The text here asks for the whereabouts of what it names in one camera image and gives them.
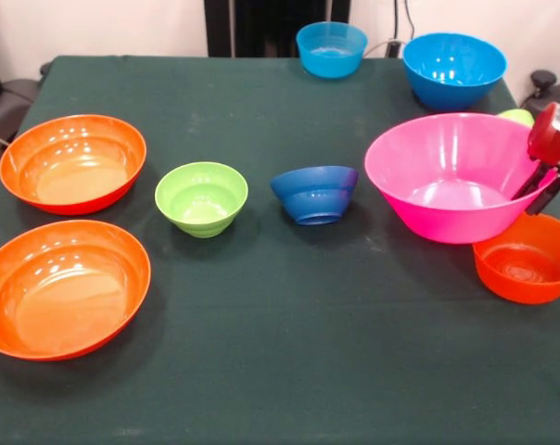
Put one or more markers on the green bowl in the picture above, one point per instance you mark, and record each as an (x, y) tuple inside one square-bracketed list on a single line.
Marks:
[(199, 218)]

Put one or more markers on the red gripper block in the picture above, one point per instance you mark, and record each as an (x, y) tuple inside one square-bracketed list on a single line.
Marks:
[(551, 143)]

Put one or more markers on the dark blue bowl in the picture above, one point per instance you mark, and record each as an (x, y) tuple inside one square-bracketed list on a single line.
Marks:
[(314, 204)]

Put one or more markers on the small light blue bowl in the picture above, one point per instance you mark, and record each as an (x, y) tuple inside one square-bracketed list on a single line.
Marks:
[(331, 62)]

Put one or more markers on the dark grey floor base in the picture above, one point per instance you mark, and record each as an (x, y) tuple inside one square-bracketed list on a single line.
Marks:
[(11, 102), (546, 95)]

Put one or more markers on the dark green tablecloth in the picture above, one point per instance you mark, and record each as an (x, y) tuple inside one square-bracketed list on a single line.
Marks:
[(280, 301)]

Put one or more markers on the large pink bowl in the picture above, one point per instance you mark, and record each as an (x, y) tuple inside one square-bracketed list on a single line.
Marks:
[(447, 222)]

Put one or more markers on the large orange bowl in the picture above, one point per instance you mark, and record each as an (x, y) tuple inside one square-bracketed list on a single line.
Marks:
[(53, 301), (71, 185)]

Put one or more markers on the small orange bowl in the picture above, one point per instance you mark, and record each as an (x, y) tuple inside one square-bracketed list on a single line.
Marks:
[(525, 292)]

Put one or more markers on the green cup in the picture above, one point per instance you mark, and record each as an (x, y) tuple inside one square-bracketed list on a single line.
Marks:
[(518, 116)]

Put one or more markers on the large light blue bowl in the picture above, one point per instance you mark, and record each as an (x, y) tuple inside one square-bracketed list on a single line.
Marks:
[(451, 97)]

